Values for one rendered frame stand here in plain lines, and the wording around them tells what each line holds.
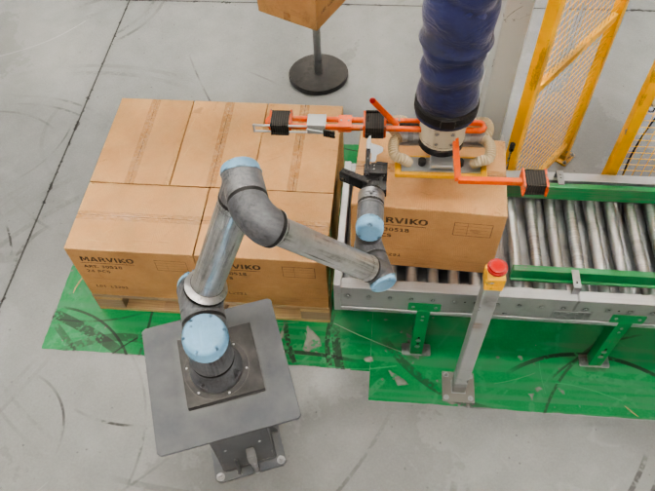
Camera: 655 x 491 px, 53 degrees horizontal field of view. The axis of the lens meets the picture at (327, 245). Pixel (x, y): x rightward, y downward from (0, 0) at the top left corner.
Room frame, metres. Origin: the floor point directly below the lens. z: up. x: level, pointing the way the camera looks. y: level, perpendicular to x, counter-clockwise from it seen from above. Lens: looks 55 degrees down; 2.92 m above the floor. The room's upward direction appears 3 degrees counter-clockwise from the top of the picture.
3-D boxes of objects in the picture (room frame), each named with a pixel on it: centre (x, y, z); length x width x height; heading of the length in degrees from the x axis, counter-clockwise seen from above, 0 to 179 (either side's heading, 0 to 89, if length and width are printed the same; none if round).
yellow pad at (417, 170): (1.63, -0.44, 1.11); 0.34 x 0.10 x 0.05; 84
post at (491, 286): (1.21, -0.58, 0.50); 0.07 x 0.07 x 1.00; 82
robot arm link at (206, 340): (1.02, 0.42, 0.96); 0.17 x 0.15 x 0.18; 12
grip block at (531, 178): (1.43, -0.72, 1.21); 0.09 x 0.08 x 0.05; 174
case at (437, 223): (1.74, -0.43, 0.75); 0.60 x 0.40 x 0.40; 80
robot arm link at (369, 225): (1.31, -0.15, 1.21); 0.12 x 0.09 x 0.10; 173
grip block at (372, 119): (1.75, -0.20, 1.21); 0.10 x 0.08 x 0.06; 174
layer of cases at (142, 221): (2.16, 0.54, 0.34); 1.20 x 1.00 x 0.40; 82
